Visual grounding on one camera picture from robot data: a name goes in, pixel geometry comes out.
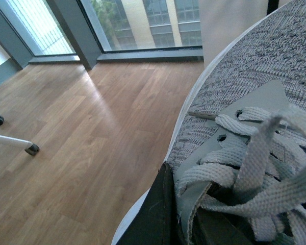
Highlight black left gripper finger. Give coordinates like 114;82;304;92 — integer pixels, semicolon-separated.
117;163;179;244

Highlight grey knit sneaker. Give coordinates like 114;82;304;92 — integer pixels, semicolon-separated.
112;1;306;244

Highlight dark window frame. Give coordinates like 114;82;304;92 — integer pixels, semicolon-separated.
0;1;203;70

